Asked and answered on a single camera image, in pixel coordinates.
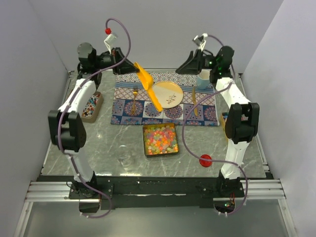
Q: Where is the gold tin of opaque candies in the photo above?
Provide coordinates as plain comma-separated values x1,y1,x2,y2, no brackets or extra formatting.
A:
220,112,228,131

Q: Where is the gold fork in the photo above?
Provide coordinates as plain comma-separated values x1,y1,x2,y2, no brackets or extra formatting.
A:
131,86,138,115

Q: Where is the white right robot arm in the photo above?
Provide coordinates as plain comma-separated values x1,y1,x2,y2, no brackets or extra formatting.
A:
197,46,260,197

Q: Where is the brown box of wrapped candies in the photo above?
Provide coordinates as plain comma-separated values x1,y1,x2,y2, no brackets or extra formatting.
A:
81,91,104,123

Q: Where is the gold knife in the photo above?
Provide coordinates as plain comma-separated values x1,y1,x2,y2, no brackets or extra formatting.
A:
192,87,198,117

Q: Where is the patterned placemat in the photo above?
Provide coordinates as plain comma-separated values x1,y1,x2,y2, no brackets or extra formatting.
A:
111,72,219,126

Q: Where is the red jar lid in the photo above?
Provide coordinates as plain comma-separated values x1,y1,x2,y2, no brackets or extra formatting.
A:
199,154,212,167

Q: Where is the aluminium frame rail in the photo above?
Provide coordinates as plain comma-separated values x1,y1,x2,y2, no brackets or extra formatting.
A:
25,179,286,202

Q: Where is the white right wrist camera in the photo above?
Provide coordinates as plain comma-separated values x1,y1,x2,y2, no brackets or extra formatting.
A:
193,33,208,51

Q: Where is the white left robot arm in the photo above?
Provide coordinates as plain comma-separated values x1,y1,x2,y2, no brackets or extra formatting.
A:
48,42,171,198

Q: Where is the clear glass jar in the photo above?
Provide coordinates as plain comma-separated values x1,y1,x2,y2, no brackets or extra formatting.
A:
117,145,134,172

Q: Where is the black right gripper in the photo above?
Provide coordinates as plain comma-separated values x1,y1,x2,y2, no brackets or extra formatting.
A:
174,49,218,76

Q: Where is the yellow plastic scoop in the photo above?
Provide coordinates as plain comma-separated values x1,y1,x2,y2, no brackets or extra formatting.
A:
134,62,162,112

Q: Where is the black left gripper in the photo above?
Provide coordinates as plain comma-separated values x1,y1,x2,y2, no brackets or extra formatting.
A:
93,47,140,76

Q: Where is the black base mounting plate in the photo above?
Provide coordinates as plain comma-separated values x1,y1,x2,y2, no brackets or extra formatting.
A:
69,176,246,210

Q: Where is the square tin of translucent candies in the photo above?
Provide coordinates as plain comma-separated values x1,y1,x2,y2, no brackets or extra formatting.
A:
143,123,179,159

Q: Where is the cream and orange plate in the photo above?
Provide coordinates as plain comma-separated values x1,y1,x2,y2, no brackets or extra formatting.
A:
153,81,184,109

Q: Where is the light blue mug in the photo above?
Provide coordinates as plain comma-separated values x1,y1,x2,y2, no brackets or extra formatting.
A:
196,69,210,90

